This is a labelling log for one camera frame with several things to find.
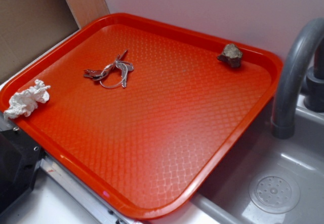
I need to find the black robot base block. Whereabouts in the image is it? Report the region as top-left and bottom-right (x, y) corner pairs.
(1, 121), (44, 216)

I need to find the brown grey rock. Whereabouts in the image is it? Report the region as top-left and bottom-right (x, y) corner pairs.
(217, 43), (243, 68)

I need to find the orange plastic tray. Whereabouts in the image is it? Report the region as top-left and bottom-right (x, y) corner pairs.
(1, 14), (282, 220)

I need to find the bunch of metal keys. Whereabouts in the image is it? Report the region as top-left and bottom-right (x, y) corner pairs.
(83, 50), (134, 89)

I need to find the grey curved faucet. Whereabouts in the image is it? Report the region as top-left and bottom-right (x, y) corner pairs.
(271, 18), (323, 139)

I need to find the light wooden board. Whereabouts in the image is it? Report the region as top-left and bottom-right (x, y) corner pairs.
(66, 0), (110, 28)

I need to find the grey plastic sink basin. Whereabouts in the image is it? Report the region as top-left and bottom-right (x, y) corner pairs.
(192, 96), (323, 223)

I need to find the crumpled white tissue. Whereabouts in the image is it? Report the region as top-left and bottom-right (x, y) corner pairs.
(3, 79), (51, 120)

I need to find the round sink drain cover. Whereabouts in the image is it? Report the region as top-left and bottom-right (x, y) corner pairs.
(249, 174), (300, 214)

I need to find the dark grey faucet knob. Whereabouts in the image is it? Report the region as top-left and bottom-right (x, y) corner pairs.
(304, 40), (323, 113)

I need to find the brown cardboard panel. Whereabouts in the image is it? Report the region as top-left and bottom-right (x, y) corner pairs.
(1, 0), (78, 83)

